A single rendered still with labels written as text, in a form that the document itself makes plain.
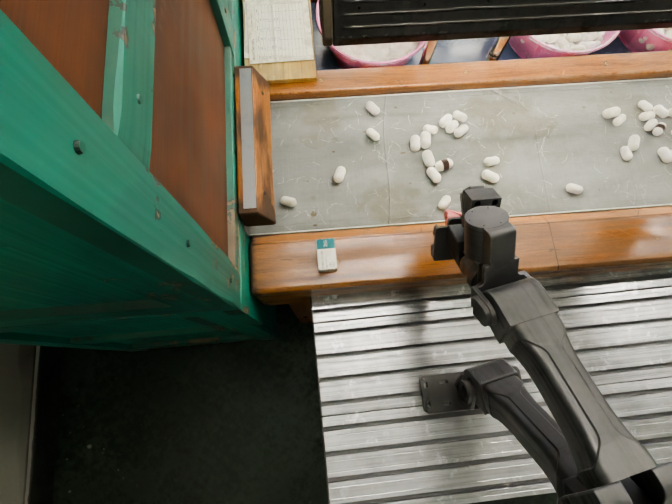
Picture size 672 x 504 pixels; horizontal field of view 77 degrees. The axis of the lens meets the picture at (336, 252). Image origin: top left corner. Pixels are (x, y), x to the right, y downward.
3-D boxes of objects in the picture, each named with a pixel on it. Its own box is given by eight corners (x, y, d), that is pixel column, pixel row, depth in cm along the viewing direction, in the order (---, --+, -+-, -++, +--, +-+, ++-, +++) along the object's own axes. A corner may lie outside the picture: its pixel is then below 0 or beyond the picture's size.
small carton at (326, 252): (337, 271, 79) (337, 268, 77) (318, 272, 79) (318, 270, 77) (334, 240, 80) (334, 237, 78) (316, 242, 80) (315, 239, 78)
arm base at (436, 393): (427, 377, 76) (434, 418, 74) (535, 365, 77) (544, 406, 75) (418, 376, 83) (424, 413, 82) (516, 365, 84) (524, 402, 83)
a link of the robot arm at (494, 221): (444, 215, 58) (490, 263, 48) (501, 199, 59) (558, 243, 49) (446, 280, 65) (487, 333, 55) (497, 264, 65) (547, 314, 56)
